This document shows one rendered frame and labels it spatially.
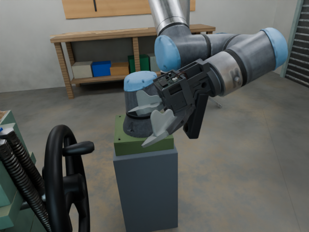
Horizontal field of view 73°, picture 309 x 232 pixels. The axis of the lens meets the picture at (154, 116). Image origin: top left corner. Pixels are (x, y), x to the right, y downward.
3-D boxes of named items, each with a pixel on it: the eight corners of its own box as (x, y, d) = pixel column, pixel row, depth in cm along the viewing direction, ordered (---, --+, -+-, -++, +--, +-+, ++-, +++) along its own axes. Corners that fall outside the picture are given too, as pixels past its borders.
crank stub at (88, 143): (94, 146, 42) (95, 154, 40) (65, 152, 41) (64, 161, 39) (92, 136, 41) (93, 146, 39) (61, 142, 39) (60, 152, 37)
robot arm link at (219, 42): (194, 33, 59) (217, 34, 48) (231, 31, 61) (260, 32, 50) (193, 66, 62) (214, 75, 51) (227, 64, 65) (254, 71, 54)
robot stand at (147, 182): (126, 194, 146) (115, 127, 120) (168, 188, 149) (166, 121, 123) (127, 235, 119) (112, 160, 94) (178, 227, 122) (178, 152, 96)
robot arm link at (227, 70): (222, 81, 52) (247, 95, 44) (205, 90, 52) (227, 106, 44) (214, 48, 47) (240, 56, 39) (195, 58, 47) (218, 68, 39)
